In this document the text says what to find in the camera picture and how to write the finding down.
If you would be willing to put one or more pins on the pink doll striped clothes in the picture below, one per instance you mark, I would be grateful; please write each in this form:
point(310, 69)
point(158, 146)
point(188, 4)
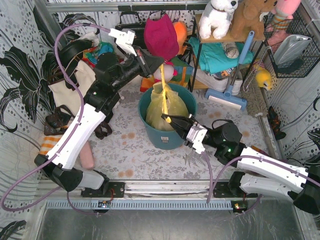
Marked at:
point(169, 72)

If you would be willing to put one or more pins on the black wire basket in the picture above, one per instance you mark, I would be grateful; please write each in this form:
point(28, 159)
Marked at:
point(304, 64)

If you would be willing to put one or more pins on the black leather handbag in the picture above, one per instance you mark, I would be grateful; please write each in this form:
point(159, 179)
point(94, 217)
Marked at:
point(138, 27)

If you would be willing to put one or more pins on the blue lint roller mop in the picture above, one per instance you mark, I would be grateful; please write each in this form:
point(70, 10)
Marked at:
point(226, 97)

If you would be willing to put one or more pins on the yellow plush duck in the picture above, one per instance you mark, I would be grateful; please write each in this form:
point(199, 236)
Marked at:
point(262, 76)

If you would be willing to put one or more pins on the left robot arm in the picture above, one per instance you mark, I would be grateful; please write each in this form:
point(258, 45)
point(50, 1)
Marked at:
point(99, 101)

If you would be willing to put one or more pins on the brown patterned handbag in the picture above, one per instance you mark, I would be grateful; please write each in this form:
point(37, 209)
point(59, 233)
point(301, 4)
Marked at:
point(57, 123)

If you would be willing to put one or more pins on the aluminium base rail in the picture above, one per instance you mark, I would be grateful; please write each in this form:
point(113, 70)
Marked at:
point(149, 189)

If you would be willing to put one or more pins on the orange white checked towel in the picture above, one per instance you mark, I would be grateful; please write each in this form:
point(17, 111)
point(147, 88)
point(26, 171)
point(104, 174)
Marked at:
point(48, 143)

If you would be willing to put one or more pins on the pink soft object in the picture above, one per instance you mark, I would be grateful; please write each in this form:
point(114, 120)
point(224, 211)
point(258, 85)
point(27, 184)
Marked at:
point(86, 157)

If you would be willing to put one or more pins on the black hat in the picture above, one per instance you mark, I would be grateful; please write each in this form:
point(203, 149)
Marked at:
point(72, 49)

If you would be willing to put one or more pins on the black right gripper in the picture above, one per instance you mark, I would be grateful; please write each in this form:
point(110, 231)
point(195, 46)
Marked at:
point(186, 130)

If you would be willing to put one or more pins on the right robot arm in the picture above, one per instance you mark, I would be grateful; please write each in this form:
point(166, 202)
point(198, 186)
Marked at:
point(260, 174)

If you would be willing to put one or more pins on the brown teddy bear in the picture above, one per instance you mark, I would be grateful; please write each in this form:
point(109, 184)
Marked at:
point(247, 16)

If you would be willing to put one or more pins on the colourful patterned cloth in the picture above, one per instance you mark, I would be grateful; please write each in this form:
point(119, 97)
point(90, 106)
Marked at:
point(90, 56)

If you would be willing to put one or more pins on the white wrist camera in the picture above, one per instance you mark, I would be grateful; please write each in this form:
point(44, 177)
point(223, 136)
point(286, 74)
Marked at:
point(195, 137)
point(124, 39)

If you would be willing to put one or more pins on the teal plastic trash bin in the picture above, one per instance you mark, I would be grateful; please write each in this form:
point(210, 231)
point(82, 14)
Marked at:
point(166, 140)

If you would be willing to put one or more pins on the black orange toy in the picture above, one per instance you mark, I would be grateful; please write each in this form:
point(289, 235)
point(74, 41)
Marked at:
point(275, 124)

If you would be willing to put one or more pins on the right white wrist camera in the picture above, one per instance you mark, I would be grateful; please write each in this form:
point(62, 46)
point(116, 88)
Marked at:
point(195, 137)

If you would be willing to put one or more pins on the grey stuffed ball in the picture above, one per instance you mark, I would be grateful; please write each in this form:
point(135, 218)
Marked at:
point(230, 49)

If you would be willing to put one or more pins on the yellow plastic trash bag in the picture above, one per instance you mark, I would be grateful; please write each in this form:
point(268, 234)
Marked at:
point(165, 103)

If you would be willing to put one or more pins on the silver foil pouch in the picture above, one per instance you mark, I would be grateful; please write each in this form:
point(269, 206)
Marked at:
point(291, 48)

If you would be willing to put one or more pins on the teal folded cloth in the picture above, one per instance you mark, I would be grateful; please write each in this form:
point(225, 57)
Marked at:
point(213, 58)

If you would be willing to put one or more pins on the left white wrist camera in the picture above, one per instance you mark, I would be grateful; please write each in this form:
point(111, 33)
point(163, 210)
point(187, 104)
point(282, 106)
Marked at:
point(124, 39)

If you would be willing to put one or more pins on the pink plush toy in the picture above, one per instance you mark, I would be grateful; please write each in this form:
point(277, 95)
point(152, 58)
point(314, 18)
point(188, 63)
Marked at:
point(283, 14)

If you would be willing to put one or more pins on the magenta cloth bag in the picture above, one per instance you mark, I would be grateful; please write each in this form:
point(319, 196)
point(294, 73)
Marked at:
point(160, 38)

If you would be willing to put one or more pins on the orange plush toy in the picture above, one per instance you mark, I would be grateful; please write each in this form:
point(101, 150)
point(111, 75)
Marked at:
point(181, 34)

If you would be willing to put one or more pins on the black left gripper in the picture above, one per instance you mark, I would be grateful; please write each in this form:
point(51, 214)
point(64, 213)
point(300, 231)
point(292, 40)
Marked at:
point(143, 66)

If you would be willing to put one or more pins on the rainbow striped cloth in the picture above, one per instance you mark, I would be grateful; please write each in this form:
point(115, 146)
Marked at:
point(182, 78)

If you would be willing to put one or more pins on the white plush dog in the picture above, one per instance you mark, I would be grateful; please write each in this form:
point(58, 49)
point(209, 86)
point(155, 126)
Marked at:
point(216, 18)

